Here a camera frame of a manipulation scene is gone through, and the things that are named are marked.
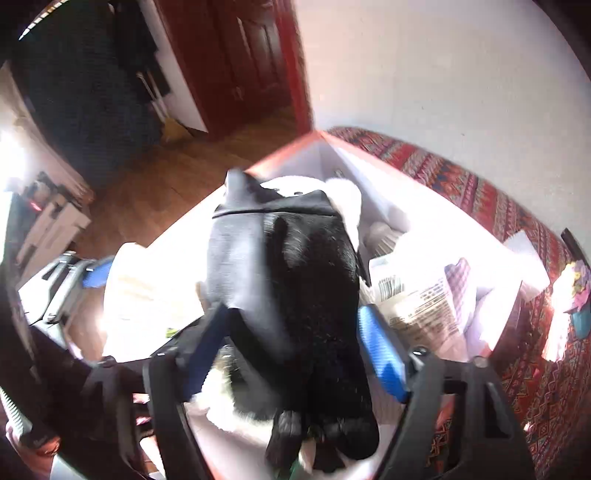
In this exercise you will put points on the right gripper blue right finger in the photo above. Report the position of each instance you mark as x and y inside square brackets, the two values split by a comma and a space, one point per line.
[387, 354]

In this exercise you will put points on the black bag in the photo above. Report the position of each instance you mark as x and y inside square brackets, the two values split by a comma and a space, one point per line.
[295, 322]

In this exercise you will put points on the dark wooden door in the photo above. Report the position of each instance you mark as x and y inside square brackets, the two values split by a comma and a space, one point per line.
[241, 60]

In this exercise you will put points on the white printed packet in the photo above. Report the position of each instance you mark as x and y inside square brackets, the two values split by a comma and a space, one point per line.
[414, 301]

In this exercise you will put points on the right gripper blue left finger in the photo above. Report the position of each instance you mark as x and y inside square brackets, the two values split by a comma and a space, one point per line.
[196, 349]

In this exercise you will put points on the pink white cardboard box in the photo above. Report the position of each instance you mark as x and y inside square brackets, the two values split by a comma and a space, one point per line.
[153, 290]

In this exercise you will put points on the colourful small toy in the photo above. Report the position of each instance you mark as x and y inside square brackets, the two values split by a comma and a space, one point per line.
[577, 287]

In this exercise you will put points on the white plush dog toy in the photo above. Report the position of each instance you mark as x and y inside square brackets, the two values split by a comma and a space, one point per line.
[323, 203]

